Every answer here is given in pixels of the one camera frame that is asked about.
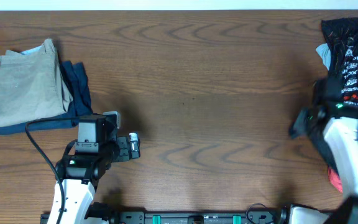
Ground black printed cycling jersey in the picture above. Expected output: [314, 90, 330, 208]
[321, 17, 358, 108]

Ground light grey-blue garment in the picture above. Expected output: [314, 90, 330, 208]
[315, 43, 331, 70]

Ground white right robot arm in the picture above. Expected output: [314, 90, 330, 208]
[286, 103, 358, 223]

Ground folded beige trousers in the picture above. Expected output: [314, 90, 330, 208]
[0, 39, 73, 128]

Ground light blue folded garment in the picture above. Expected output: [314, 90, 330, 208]
[21, 45, 42, 55]

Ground folded navy blue garment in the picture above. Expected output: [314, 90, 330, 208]
[0, 60, 94, 136]

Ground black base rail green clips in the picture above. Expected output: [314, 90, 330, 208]
[40, 203, 291, 224]

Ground red crumpled garment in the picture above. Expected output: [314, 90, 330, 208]
[328, 167, 343, 193]

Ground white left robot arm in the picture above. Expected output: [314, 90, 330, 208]
[40, 133, 140, 224]

